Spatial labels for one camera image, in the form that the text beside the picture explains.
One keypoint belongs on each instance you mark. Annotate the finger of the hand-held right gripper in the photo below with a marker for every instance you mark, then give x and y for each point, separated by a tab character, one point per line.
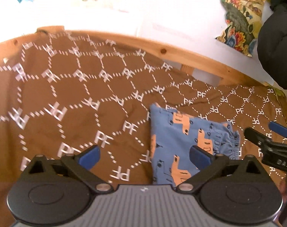
279	128
273	151

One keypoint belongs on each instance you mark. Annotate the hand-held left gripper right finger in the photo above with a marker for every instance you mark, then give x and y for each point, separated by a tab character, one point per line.
200	157

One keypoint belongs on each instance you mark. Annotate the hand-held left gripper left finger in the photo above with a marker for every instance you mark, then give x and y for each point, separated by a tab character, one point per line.
91	156

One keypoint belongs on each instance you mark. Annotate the blue printed pants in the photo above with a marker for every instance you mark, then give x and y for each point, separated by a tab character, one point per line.
176	141

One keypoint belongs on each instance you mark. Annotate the brown printed blanket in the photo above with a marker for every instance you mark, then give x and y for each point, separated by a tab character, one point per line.
74	99

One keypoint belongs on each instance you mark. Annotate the dark jacket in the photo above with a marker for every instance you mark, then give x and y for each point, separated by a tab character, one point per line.
278	45

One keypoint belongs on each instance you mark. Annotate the colourful wall poster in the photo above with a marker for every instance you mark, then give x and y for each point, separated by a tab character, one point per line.
242	21

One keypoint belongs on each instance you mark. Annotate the wooden bed frame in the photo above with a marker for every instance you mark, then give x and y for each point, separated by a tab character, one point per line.
138	42

